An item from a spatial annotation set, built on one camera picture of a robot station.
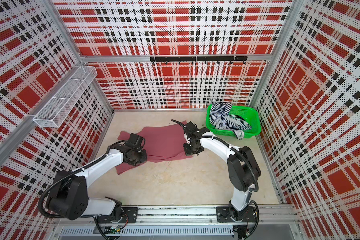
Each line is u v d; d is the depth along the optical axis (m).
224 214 0.73
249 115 1.12
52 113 0.69
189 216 0.75
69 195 0.42
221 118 1.13
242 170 0.47
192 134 0.67
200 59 0.89
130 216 0.74
